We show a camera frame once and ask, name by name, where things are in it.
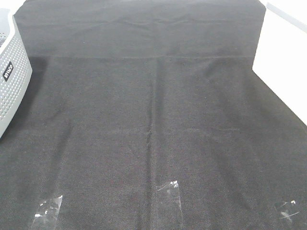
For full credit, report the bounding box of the right clear tape strip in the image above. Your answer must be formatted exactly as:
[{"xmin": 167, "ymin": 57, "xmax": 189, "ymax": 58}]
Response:
[{"xmin": 274, "ymin": 200, "xmax": 300, "ymax": 227}]

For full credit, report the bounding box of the beige box with grey lid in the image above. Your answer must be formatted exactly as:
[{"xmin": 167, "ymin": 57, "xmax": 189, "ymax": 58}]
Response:
[{"xmin": 252, "ymin": 0, "xmax": 307, "ymax": 123}]

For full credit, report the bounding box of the grey perforated laundry basket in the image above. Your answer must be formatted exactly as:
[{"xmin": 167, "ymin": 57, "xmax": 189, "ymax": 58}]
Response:
[{"xmin": 0, "ymin": 8, "xmax": 32, "ymax": 135}]

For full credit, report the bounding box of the clear tape strip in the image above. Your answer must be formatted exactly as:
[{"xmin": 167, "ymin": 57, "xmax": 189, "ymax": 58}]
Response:
[
  {"xmin": 274, "ymin": 200, "xmax": 300, "ymax": 227},
  {"xmin": 156, "ymin": 181, "xmax": 183, "ymax": 230},
  {"xmin": 31, "ymin": 195, "xmax": 63, "ymax": 230}
]

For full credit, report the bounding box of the middle clear tape strip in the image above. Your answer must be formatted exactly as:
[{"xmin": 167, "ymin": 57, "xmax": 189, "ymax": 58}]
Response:
[{"xmin": 156, "ymin": 181, "xmax": 183, "ymax": 230}]

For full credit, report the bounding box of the left clear tape strip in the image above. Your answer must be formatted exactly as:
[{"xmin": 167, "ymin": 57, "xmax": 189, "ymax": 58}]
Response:
[{"xmin": 31, "ymin": 195, "xmax": 63, "ymax": 230}]

